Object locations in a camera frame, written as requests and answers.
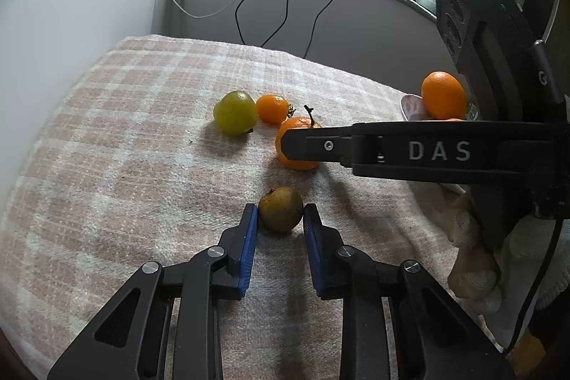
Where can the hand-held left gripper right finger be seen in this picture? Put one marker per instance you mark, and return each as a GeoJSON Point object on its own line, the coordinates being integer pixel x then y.
{"type": "Point", "coordinates": [311, 246]}

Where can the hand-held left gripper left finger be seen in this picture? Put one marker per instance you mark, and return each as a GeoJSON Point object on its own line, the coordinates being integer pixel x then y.
{"type": "Point", "coordinates": [249, 246]}

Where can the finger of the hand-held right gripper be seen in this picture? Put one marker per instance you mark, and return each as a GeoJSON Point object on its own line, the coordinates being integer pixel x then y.
{"type": "Point", "coordinates": [311, 145]}

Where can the mandarin with stem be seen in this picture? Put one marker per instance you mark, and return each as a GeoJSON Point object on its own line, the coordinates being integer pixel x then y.
{"type": "Point", "coordinates": [298, 125]}

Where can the small brown-green fruit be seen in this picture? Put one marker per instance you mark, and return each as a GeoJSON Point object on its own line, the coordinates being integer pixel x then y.
{"type": "Point", "coordinates": [280, 208]}

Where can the large orange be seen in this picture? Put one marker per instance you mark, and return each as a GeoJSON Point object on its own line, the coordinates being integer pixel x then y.
{"type": "Point", "coordinates": [443, 95]}

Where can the white bowl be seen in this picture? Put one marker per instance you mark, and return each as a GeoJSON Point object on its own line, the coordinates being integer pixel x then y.
{"type": "Point", "coordinates": [412, 106]}

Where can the small orange tomato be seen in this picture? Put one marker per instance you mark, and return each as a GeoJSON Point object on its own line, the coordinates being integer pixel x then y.
{"type": "Point", "coordinates": [271, 108]}

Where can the green tomato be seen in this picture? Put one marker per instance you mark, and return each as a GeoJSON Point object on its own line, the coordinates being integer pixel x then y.
{"type": "Point", "coordinates": [234, 113]}

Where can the white cabinet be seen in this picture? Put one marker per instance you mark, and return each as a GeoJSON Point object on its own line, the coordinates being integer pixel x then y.
{"type": "Point", "coordinates": [378, 37]}

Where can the pink plaid blanket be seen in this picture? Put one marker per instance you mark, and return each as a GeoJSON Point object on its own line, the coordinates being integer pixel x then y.
{"type": "Point", "coordinates": [111, 184]}

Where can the orange-brown object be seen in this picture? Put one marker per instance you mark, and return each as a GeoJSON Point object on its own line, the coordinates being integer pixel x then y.
{"type": "Point", "coordinates": [530, 351]}

